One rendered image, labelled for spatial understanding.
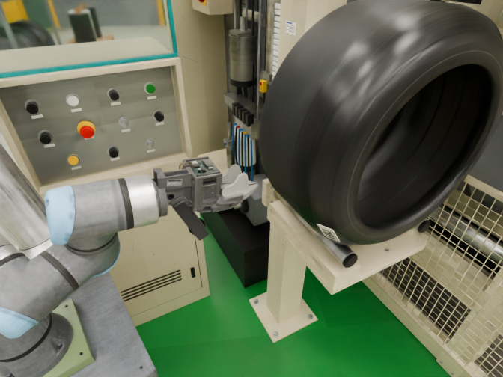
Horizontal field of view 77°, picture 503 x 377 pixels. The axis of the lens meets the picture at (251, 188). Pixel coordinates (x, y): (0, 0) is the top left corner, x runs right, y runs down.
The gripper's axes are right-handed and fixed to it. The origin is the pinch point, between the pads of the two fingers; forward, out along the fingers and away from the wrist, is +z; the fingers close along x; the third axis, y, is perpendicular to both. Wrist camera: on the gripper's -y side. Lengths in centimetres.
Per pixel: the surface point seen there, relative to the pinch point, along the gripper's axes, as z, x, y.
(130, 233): -19, 58, -55
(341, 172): 11.8, -11.9, 8.6
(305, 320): 56, 21, -107
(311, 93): 10.1, -0.6, 20.1
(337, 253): 23.9, -8.1, -20.4
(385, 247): 48, -6, -28
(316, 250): 23.5, -1.4, -25.0
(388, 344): 85, -8, -105
